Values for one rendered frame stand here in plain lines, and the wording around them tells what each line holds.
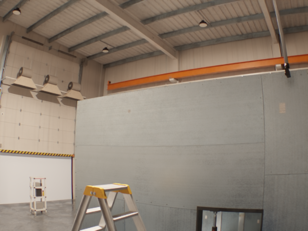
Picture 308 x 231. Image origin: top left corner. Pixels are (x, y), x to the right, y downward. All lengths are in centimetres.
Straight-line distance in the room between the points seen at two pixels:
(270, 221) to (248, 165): 50
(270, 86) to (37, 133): 1101
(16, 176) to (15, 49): 576
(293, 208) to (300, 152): 43
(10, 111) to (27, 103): 103
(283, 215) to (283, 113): 80
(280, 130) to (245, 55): 961
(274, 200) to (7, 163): 1080
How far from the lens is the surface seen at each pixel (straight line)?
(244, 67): 1070
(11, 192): 1184
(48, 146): 1240
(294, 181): 199
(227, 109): 210
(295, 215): 204
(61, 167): 1315
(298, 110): 200
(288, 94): 203
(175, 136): 226
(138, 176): 248
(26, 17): 1186
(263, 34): 1148
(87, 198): 193
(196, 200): 219
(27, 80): 1119
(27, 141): 1180
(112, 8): 942
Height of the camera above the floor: 257
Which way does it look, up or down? 9 degrees up
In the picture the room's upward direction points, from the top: 1 degrees clockwise
